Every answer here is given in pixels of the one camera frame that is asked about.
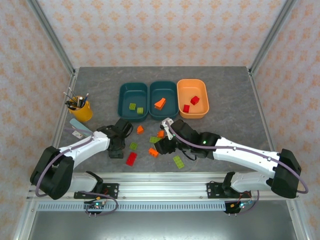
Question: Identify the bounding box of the red long lego brick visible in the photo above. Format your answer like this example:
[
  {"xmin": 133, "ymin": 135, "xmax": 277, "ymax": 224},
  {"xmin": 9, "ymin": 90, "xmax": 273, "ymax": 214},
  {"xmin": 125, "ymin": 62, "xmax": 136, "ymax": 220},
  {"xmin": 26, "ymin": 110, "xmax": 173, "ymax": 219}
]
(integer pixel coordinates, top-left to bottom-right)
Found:
[{"xmin": 125, "ymin": 151, "xmax": 138, "ymax": 167}]

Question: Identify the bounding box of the large orange wedge lego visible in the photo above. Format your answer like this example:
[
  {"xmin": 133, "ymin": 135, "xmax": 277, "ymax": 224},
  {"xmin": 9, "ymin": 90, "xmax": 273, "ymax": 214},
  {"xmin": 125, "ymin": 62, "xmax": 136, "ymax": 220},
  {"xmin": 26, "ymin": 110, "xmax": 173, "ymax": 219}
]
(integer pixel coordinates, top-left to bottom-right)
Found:
[{"xmin": 153, "ymin": 97, "xmax": 167, "ymax": 111}]

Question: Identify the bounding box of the light blue flat block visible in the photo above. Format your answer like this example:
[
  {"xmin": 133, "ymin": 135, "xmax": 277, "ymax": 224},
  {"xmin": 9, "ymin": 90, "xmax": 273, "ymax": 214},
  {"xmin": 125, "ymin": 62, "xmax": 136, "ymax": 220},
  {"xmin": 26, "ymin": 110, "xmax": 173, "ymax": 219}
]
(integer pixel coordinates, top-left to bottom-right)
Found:
[{"xmin": 69, "ymin": 118, "xmax": 93, "ymax": 138}]

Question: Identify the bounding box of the dark teal plastic container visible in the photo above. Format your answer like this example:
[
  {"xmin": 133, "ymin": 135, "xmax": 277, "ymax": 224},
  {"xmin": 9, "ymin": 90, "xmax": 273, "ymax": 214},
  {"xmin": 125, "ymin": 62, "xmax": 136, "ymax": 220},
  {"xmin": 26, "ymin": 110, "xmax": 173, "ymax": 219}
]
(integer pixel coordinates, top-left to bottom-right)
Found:
[
  {"xmin": 117, "ymin": 82, "xmax": 149, "ymax": 123},
  {"xmin": 148, "ymin": 80, "xmax": 180, "ymax": 122}
]

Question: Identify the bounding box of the yellow pen cup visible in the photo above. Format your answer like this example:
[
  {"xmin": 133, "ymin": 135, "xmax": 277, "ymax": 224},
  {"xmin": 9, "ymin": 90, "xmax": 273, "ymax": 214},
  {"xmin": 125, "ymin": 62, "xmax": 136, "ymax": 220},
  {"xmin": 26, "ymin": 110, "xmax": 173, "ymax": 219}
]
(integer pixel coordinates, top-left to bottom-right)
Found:
[{"xmin": 67, "ymin": 95, "xmax": 94, "ymax": 123}]

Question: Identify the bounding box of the orange plastic container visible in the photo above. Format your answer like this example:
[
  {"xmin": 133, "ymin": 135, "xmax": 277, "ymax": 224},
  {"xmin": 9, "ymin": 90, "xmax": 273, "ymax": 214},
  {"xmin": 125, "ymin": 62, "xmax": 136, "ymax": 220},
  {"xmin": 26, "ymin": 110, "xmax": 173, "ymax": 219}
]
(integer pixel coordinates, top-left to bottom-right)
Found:
[{"xmin": 176, "ymin": 78, "xmax": 210, "ymax": 119}]

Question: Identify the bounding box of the small control circuit board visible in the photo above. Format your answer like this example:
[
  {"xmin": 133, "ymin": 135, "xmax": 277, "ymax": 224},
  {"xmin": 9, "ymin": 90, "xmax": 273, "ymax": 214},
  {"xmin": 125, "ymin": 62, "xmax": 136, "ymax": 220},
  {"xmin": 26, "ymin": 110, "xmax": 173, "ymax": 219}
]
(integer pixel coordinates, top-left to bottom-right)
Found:
[
  {"xmin": 83, "ymin": 201, "xmax": 106, "ymax": 217},
  {"xmin": 224, "ymin": 199, "xmax": 253, "ymax": 215}
]

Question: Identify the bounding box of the grey pencil white tip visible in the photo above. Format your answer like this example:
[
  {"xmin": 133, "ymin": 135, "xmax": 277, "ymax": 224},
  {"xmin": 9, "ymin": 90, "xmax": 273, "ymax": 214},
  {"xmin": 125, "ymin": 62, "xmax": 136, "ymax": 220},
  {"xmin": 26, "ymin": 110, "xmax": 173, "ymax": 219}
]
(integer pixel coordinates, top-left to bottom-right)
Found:
[{"xmin": 68, "ymin": 87, "xmax": 79, "ymax": 101}]

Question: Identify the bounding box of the silver pen white tip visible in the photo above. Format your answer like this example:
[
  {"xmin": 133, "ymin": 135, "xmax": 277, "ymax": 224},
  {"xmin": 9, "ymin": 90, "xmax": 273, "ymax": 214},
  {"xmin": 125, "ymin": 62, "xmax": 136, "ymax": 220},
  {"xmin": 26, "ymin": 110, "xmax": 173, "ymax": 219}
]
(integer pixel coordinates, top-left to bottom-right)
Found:
[{"xmin": 63, "ymin": 91, "xmax": 76, "ymax": 104}]

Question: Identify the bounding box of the shiny metal panel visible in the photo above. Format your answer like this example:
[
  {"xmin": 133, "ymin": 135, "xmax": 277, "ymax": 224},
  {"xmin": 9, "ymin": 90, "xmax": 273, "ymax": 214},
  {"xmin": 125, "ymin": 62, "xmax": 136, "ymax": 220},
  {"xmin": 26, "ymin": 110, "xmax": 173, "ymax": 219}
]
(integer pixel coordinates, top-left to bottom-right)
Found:
[{"xmin": 27, "ymin": 211, "xmax": 295, "ymax": 240}]

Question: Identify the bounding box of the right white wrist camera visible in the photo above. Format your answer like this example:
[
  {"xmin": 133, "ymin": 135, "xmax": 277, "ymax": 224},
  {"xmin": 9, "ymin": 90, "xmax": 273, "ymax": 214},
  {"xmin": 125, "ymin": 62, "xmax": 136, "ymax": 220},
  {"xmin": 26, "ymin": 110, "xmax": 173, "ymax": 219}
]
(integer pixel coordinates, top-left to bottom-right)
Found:
[{"xmin": 160, "ymin": 118, "xmax": 176, "ymax": 141}]

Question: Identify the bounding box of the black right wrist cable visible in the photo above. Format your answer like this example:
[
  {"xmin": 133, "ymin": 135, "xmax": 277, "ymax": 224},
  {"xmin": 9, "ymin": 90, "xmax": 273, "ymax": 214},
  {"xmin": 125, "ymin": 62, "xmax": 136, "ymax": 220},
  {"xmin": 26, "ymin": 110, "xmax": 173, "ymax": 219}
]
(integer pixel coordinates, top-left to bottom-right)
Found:
[{"xmin": 184, "ymin": 148, "xmax": 199, "ymax": 162}]

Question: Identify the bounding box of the wide aluminium base rail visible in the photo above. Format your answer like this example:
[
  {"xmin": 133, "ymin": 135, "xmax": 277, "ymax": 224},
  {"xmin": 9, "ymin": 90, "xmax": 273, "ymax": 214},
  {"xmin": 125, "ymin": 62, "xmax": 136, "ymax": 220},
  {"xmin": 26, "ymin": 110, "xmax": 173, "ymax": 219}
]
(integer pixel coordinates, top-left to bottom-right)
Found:
[{"xmin": 26, "ymin": 172, "xmax": 300, "ymax": 201}]

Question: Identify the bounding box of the grey slotted cable duct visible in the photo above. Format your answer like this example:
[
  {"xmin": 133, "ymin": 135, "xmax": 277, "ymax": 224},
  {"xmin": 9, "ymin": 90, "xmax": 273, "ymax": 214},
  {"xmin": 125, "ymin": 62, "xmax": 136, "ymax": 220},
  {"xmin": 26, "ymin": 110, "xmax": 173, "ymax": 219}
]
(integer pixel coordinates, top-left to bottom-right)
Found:
[{"xmin": 37, "ymin": 202, "xmax": 227, "ymax": 212}]

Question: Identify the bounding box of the aluminium side rail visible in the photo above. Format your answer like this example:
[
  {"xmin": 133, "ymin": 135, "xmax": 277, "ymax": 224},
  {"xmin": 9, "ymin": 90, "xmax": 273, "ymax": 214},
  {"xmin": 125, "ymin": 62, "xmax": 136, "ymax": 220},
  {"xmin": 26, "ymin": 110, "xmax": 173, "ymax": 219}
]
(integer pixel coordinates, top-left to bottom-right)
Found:
[
  {"xmin": 247, "ymin": 68, "xmax": 286, "ymax": 181},
  {"xmin": 38, "ymin": 68, "xmax": 80, "ymax": 182}
]

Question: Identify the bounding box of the lower aluminium frame post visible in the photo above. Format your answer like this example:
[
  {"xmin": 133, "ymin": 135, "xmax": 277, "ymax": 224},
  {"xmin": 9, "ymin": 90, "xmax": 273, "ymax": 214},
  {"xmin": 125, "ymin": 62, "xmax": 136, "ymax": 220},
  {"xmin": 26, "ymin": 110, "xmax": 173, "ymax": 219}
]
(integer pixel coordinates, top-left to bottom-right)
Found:
[
  {"xmin": 286, "ymin": 199, "xmax": 310, "ymax": 240},
  {"xmin": 12, "ymin": 199, "xmax": 38, "ymax": 240}
]

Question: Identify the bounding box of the aluminium frame post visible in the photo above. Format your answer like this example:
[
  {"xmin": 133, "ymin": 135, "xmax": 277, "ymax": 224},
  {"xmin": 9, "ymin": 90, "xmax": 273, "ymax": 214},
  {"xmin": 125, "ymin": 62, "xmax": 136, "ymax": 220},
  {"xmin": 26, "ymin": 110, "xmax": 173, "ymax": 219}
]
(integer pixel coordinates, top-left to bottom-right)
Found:
[
  {"xmin": 26, "ymin": 0, "xmax": 76, "ymax": 76},
  {"xmin": 12, "ymin": 199, "xmax": 38, "ymax": 240},
  {"xmin": 286, "ymin": 199, "xmax": 310, "ymax": 240},
  {"xmin": 249, "ymin": 0, "xmax": 300, "ymax": 76}
]

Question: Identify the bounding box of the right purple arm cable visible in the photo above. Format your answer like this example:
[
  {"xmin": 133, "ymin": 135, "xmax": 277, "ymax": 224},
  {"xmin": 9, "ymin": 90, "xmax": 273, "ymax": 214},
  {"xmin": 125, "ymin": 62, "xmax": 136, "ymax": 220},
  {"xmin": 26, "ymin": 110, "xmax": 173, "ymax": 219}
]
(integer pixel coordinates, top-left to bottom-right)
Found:
[{"xmin": 164, "ymin": 121, "xmax": 309, "ymax": 216}]

